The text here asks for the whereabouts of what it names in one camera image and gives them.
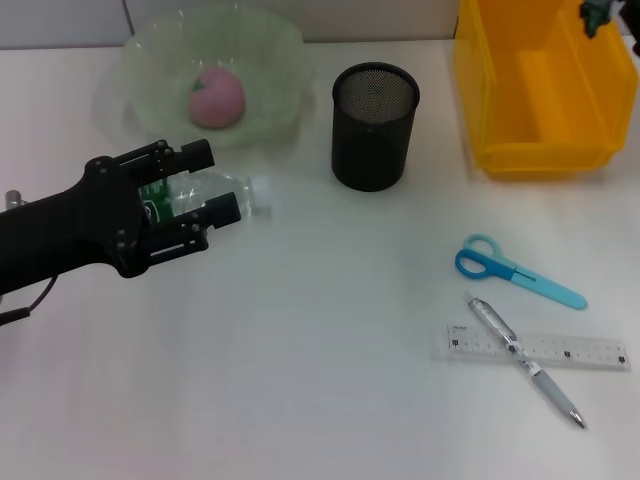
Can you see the yellow plastic bin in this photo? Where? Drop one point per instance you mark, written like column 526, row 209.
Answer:
column 545, row 100

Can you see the clear plastic ruler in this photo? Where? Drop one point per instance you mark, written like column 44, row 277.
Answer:
column 575, row 352

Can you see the green plastic wrapper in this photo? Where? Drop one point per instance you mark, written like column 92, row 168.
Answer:
column 597, row 12

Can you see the pink toy peach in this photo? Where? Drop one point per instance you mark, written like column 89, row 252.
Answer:
column 217, row 100

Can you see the black mesh pen holder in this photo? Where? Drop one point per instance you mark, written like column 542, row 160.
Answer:
column 372, row 145

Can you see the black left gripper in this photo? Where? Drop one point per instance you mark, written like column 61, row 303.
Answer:
column 65, row 235

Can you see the blue scissors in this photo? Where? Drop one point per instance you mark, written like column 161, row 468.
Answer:
column 500, row 270

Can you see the grey clear ballpoint pen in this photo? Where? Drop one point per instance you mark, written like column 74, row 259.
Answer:
column 545, row 382

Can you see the clear green-label water bottle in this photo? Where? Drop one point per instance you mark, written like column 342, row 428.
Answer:
column 260, row 195

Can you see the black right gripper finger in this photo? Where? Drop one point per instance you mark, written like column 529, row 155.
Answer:
column 637, row 46
column 631, row 5

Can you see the translucent green plastic bowl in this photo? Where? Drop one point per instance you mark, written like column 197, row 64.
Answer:
column 270, row 65

